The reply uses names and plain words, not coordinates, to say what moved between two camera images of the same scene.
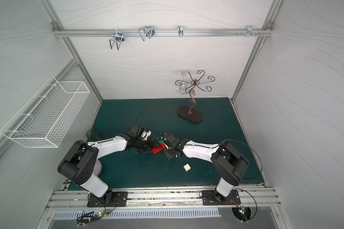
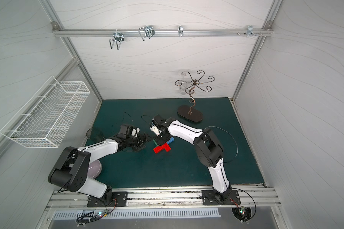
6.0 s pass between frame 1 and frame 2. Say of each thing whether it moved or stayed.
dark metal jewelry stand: stayed
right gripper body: moved
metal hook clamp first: stayed
